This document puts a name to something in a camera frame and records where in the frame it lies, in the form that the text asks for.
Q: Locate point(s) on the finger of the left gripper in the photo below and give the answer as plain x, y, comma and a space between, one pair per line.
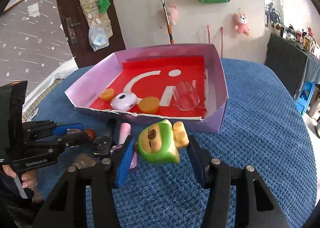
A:
67, 127
65, 140

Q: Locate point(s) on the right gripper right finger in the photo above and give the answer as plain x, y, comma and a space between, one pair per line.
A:
214, 175

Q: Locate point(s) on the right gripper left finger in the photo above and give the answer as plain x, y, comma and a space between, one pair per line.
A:
108, 174

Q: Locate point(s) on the black nail polish bottle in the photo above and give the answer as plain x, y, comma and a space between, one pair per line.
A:
103, 144

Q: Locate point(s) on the green yellow bear toy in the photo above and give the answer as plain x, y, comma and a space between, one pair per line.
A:
160, 143

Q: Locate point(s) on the white pink round device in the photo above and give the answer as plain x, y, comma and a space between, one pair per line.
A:
124, 101

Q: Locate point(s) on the large orange round disc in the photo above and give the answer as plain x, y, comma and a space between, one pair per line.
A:
149, 105

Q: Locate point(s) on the person's left hand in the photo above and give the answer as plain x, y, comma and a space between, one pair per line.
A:
29, 179

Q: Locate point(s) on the blue knitted table cover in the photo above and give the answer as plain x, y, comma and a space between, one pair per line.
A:
262, 127

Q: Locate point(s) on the clear plastic cup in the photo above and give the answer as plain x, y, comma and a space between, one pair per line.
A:
185, 96

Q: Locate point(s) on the purple box red lining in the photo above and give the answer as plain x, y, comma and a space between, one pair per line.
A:
155, 71

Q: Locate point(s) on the dark brown door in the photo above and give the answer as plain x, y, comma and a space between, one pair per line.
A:
76, 29

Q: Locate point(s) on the plastic bag of masks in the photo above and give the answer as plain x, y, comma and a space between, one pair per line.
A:
97, 37

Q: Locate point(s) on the blue plastic stool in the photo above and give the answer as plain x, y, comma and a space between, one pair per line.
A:
305, 97

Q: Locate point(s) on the side table dark cloth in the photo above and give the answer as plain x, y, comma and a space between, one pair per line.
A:
292, 66

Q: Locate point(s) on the door hanging organizer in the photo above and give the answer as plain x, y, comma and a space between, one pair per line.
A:
91, 12

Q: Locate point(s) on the green plush on door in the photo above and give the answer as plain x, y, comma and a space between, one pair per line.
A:
103, 5

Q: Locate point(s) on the pink broom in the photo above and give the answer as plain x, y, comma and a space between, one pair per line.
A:
222, 31

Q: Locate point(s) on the pink dustpan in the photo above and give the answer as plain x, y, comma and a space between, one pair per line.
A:
208, 34

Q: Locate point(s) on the orange grey mop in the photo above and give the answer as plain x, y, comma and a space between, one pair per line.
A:
168, 22

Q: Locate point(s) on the pink plush behind mop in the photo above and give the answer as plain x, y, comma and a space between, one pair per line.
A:
172, 13

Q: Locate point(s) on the pink plush on wall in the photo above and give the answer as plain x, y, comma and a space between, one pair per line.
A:
241, 24

